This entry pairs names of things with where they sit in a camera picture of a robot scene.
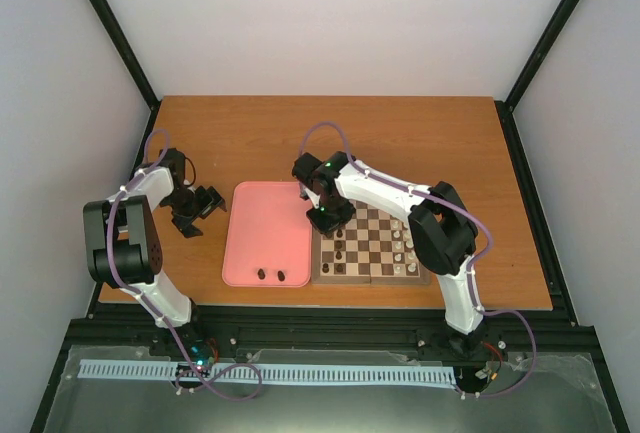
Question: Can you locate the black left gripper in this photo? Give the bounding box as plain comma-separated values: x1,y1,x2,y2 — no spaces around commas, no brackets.
162,185,227,240

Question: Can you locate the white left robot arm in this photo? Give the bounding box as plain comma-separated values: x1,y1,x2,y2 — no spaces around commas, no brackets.
83,148,226,356

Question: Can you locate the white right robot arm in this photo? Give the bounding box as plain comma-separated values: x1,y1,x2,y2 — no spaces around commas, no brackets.
292,151,484,357

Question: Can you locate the left controller circuit board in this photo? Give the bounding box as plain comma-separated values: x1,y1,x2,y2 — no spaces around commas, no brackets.
176,337,219,380

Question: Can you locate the wooden chessboard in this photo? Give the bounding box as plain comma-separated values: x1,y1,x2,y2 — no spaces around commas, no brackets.
311,201,431,286

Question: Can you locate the pink plastic tray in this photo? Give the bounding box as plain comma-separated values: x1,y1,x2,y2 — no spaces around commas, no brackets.
222,181,312,288

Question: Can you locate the black aluminium frame rail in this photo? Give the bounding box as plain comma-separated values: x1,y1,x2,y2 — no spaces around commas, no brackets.
63,304,599,356

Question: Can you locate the light blue cable duct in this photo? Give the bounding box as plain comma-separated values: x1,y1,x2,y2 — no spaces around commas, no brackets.
77,359,456,389

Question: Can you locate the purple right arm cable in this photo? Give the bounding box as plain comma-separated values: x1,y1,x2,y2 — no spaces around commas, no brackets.
298,121,539,399

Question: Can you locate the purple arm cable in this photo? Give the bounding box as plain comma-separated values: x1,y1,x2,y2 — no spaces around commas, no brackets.
298,121,539,399
107,128,264,404

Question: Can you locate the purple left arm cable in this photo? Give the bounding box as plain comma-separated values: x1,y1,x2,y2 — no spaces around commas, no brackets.
107,128,264,404

